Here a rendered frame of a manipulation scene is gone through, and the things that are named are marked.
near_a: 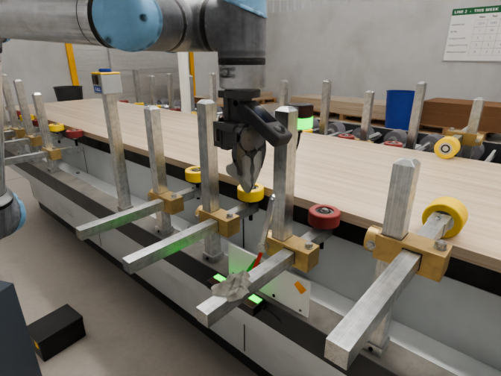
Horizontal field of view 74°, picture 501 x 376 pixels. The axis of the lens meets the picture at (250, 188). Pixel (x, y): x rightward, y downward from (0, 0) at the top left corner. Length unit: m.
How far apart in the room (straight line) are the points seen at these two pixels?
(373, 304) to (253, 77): 0.42
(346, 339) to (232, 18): 0.52
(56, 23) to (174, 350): 1.44
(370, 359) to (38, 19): 0.86
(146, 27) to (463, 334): 0.91
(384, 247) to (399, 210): 0.08
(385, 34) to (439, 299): 7.84
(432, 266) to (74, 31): 0.70
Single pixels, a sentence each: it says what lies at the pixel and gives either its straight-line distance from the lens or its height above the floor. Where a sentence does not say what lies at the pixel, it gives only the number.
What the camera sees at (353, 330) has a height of 0.96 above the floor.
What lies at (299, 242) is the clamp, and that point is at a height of 0.87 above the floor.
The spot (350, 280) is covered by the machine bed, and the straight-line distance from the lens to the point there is 1.02.
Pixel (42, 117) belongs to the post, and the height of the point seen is 0.99.
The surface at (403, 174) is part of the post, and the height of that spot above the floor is 1.09.
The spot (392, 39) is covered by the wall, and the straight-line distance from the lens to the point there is 8.47.
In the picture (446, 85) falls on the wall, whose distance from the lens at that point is 8.06.
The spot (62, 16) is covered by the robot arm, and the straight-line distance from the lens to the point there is 0.66.
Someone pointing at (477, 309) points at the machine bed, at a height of 0.75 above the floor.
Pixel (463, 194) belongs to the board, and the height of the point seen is 0.90.
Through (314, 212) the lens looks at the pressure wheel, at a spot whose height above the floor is 0.91.
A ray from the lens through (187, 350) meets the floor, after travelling 1.75.
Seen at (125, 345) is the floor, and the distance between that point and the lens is 1.84.
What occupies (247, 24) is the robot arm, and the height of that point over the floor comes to 1.32.
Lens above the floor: 1.27
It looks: 21 degrees down
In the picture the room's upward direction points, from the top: straight up
